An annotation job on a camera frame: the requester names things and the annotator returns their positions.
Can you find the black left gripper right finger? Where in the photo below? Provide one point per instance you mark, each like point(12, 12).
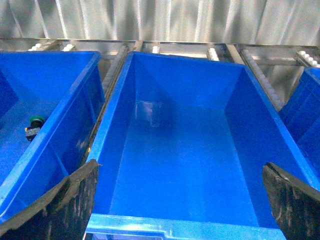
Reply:
point(295, 205)

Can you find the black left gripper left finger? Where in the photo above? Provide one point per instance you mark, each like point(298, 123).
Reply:
point(62, 213)

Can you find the small blue bin far right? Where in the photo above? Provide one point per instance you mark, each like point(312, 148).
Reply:
point(301, 114)

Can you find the green button right pair right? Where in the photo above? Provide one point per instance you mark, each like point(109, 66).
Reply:
point(36, 123)

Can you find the blue button source bin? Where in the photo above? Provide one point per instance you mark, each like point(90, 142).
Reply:
point(49, 104)

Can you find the blue target bin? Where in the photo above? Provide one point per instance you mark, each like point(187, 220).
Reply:
point(181, 149)

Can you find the metal centre rail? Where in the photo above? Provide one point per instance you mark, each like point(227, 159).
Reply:
point(111, 64)

